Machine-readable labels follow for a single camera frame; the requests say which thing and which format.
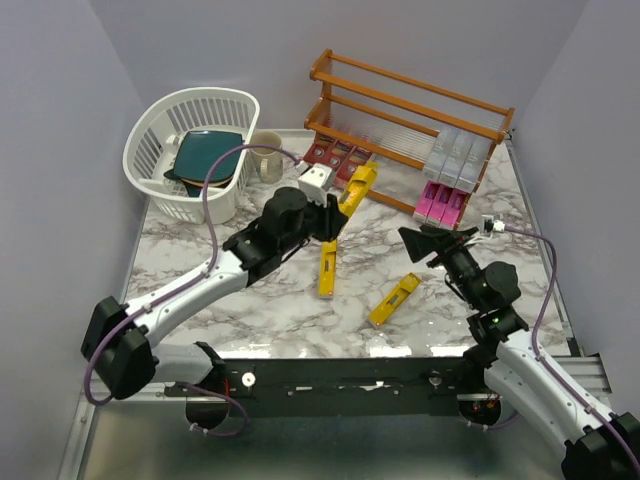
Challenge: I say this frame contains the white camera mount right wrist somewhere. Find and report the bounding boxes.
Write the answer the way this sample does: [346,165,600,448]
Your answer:
[463,215,505,245]

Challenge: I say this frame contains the beige ceramic mug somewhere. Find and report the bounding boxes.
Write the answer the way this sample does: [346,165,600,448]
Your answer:
[249,130,283,184]

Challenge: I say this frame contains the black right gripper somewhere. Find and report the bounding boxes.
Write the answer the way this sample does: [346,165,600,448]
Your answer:
[400,223,484,308]

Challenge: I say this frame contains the red Muesrgtei toothpaste box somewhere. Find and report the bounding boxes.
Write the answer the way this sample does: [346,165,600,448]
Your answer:
[334,146,372,188]

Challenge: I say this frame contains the aluminium frame rail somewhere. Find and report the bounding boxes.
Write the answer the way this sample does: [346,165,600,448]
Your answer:
[55,353,614,480]

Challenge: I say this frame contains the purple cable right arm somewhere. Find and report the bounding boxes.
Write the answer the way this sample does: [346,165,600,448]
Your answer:
[492,222,640,480]

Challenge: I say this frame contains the red 3D toothpaste box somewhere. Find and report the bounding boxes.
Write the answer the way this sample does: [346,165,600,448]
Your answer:
[326,140,354,173]

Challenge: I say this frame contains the orange wooden shelf rack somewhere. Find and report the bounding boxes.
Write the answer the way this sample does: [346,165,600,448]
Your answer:
[304,49,515,217]

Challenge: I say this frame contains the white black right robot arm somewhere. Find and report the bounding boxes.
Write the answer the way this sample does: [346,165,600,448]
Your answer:
[399,225,639,479]

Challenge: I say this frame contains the teal square plate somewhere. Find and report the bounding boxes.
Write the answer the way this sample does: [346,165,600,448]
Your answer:
[172,130,243,182]

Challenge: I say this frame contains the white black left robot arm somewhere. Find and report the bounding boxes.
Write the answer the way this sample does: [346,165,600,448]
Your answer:
[80,187,354,400]

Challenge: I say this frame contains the yellow Curaprox box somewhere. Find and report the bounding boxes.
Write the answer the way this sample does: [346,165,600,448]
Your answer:
[368,273,421,327]
[318,240,337,298]
[338,161,378,218]

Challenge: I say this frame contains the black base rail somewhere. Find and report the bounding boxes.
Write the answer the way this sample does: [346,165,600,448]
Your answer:
[164,356,501,419]

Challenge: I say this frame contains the silver toothpaste box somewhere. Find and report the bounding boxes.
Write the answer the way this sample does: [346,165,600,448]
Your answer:
[422,126,459,182]
[438,130,475,188]
[455,136,492,193]

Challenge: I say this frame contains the white plastic dish basket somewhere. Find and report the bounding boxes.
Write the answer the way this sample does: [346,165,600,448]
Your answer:
[122,87,260,224]

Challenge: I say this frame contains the pink Curaprox box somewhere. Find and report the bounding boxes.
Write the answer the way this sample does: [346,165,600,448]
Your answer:
[440,189,468,230]
[413,181,441,223]
[426,185,454,227]

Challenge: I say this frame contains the white camera mount wrist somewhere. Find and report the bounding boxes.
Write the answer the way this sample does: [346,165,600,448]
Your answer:
[298,163,335,207]
[463,215,505,245]

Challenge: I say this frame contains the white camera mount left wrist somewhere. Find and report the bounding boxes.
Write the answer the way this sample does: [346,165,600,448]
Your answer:
[298,163,335,207]

